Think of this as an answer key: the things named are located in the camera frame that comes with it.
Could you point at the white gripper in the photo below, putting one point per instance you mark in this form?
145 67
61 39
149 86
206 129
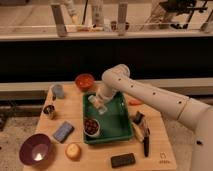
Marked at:
104 94

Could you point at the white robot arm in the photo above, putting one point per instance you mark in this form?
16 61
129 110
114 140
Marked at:
193 114

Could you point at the green plastic tray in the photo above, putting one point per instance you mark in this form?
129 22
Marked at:
115 124

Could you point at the white cup of dark berries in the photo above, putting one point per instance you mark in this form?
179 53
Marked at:
91 127

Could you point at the red bowl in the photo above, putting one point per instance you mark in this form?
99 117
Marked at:
84 81

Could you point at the small red object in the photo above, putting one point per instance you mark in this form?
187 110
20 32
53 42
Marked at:
135 102

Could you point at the blue-grey cup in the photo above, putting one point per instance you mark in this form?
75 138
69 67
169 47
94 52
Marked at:
58 91

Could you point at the dark small toy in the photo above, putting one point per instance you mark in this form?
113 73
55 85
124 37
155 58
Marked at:
138 117

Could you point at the small dark metal cup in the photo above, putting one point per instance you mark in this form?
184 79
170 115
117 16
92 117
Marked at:
49 111

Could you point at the round yellow bread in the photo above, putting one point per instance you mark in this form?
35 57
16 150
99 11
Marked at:
73 151

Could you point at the black rectangular block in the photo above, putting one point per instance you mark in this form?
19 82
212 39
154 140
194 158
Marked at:
122 160

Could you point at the purple bowl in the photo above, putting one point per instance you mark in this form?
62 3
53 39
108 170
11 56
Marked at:
35 149

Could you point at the black-handled knife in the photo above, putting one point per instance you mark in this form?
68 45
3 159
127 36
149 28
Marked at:
146 138

